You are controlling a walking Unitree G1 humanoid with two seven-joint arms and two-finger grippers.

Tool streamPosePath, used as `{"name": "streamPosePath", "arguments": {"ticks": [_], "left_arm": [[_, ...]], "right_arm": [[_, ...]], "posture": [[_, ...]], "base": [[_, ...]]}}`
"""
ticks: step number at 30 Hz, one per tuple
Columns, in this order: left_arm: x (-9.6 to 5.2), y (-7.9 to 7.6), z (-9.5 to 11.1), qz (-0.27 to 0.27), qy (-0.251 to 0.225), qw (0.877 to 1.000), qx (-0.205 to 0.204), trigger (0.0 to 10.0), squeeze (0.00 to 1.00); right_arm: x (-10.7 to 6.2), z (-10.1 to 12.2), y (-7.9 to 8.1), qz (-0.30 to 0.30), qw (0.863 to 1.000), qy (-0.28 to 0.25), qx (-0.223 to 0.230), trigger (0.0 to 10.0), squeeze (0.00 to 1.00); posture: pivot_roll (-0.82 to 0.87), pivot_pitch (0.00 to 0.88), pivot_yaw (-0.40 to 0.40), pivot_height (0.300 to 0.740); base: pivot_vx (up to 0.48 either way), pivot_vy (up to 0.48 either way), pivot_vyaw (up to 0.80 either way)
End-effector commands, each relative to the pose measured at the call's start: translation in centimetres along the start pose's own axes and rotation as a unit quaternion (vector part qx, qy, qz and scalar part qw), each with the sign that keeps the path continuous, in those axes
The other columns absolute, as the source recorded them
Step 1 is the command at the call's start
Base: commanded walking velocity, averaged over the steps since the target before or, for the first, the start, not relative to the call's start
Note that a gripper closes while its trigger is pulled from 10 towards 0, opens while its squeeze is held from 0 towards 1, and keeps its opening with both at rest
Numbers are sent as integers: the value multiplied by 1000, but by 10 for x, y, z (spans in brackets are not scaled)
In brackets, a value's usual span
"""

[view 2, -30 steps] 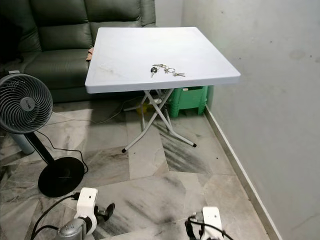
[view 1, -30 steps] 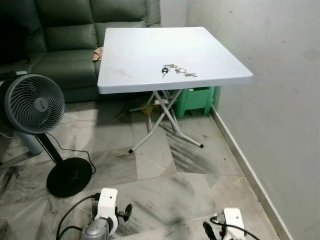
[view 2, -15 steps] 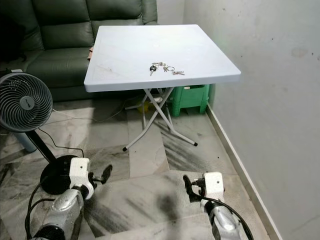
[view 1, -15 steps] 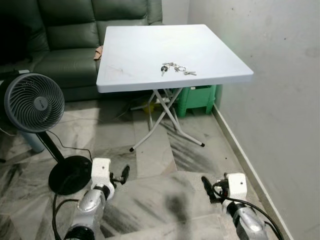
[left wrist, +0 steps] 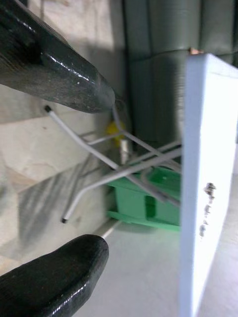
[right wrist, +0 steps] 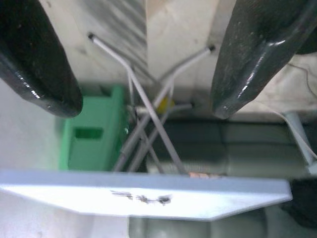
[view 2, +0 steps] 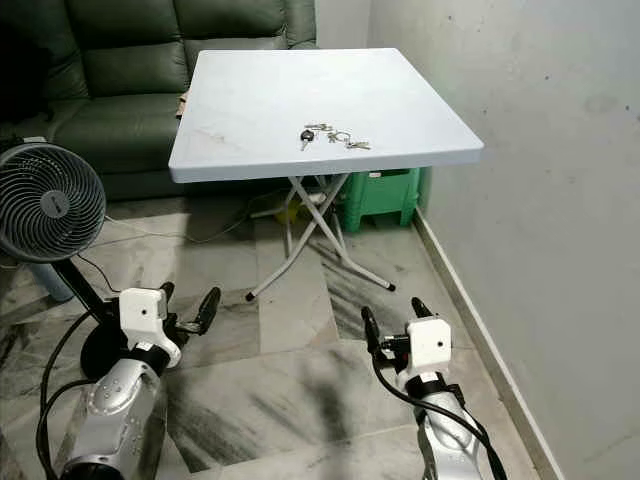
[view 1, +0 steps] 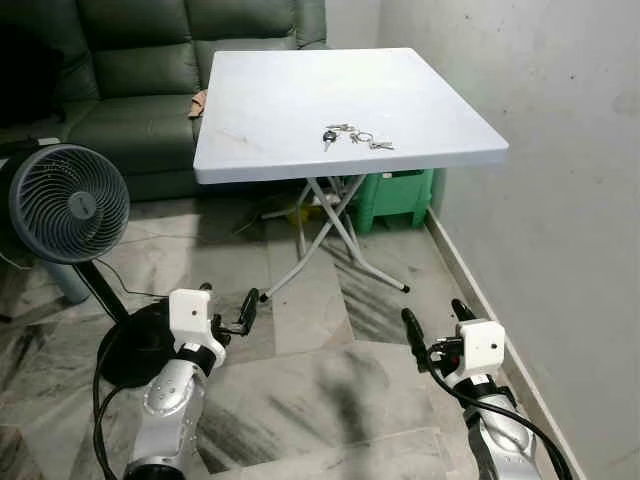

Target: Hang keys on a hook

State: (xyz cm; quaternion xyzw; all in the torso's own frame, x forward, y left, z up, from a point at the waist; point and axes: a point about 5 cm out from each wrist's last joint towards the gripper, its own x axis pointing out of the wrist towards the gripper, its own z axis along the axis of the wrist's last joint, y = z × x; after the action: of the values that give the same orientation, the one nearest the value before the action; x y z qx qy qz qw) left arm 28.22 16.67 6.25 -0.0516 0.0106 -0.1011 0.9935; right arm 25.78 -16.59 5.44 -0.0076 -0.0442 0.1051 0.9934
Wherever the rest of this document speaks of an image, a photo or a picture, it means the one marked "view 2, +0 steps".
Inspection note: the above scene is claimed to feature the grey standing fan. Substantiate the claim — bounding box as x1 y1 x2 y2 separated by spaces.
0 141 161 381

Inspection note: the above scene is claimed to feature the grey cylinder container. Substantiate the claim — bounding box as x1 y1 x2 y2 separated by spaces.
25 262 74 302

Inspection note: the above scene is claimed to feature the white folding table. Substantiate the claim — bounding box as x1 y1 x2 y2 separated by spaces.
168 48 485 303

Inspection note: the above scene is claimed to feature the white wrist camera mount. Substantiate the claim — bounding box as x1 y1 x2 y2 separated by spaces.
405 318 453 374
119 287 168 347

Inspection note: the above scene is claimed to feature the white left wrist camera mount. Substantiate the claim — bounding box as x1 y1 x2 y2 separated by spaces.
119 287 168 347

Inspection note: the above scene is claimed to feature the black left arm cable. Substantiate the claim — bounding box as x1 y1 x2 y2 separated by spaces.
35 310 123 480

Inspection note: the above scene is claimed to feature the green leather sofa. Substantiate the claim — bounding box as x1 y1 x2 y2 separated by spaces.
0 0 319 201

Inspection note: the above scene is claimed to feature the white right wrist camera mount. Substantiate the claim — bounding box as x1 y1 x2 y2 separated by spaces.
405 318 453 374

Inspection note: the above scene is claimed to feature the bunch of keys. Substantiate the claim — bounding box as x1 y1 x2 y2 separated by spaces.
299 123 372 153

